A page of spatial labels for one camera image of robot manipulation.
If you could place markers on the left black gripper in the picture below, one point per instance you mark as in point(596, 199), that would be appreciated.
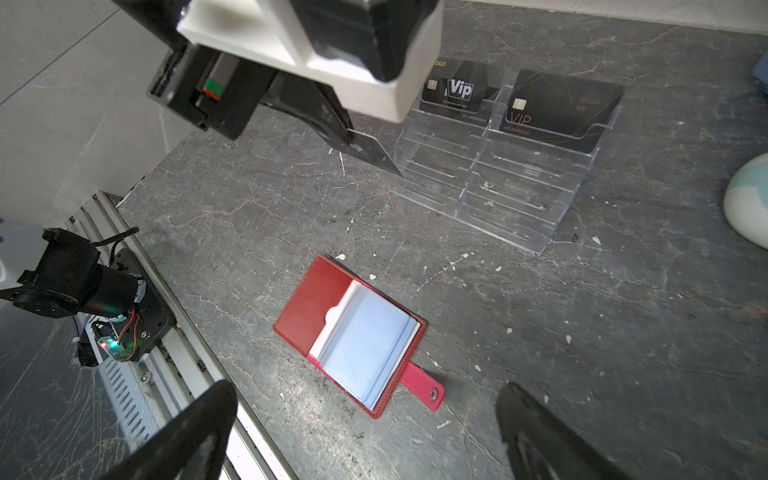
point(215, 90)

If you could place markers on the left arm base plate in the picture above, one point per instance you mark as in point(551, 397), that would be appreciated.
point(133, 333)

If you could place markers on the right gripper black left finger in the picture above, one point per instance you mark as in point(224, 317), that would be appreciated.
point(191, 446)

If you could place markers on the black VIP logo card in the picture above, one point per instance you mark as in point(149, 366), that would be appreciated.
point(461, 86)

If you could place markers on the clear acrylic organizer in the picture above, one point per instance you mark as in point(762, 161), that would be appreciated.
point(511, 187)

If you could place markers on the red card holder wallet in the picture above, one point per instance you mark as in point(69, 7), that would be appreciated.
point(357, 337)

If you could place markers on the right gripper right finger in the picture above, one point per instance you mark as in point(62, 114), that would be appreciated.
point(541, 446)

